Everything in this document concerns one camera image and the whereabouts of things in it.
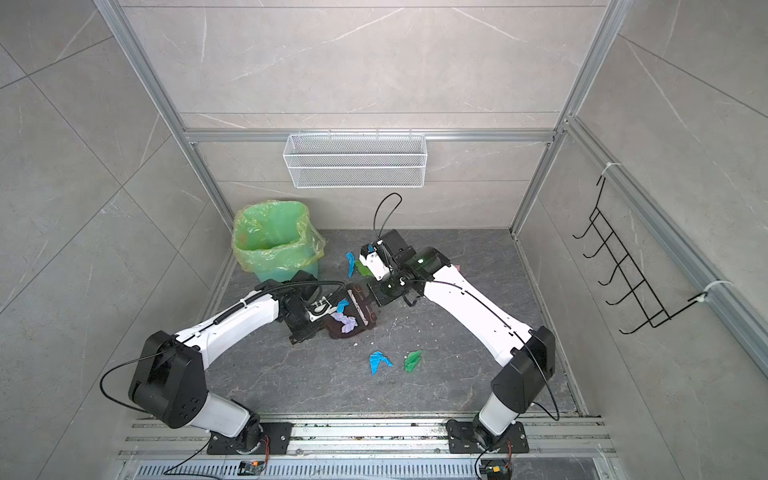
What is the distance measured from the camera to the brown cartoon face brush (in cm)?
83

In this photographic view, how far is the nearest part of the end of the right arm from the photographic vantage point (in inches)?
20.6

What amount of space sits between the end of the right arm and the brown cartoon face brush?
0.56 ft
